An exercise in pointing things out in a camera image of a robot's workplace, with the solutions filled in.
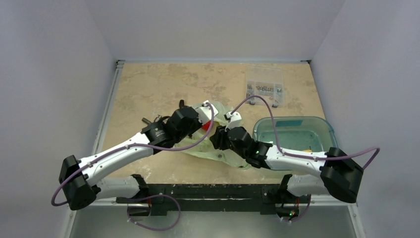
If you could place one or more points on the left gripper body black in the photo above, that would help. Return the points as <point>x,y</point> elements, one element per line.
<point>196,124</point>

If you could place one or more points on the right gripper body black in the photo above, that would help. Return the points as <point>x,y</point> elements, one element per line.
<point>220,138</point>

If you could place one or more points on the light green plastic bag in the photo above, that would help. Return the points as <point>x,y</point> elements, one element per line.
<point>206,150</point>

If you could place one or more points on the red fake fruit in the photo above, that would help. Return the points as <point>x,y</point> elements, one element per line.
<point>206,126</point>

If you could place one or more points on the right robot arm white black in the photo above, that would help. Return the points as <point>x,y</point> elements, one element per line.
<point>322,172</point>

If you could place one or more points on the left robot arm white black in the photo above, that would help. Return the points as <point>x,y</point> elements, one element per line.
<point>159,139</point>

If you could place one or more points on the grey metal tool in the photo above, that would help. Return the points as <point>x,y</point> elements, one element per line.
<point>154,119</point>

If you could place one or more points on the clear screw organizer box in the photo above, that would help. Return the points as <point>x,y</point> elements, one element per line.
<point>264,82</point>

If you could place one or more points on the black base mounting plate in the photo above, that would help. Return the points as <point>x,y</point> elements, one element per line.
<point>266,199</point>

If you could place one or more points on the teal plastic container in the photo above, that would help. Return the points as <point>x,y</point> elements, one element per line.
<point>296,133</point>

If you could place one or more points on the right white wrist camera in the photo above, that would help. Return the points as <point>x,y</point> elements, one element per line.
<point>233,119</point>

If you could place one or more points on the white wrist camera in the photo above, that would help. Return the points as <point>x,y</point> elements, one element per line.
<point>206,111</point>
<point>233,119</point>

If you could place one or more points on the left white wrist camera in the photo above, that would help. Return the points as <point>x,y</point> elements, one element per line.
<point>206,111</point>

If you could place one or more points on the aluminium frame rail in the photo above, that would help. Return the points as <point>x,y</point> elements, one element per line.
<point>98,131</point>

